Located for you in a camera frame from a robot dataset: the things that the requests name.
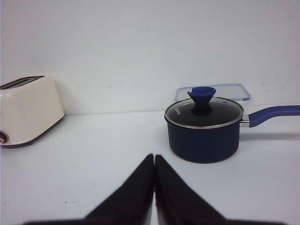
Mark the dark blue saucepan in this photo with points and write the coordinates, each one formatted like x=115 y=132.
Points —
x=214 y=145

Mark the glass pot lid blue knob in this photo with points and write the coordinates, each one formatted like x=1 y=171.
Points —
x=202 y=110

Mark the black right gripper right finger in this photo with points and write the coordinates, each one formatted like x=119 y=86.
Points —
x=178 y=204

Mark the cream two-slot toaster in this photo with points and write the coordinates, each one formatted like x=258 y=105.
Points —
x=29 y=107

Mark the clear plastic food container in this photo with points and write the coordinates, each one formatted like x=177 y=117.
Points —
x=236 y=92

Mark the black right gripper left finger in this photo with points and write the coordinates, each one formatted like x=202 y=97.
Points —
x=128 y=205

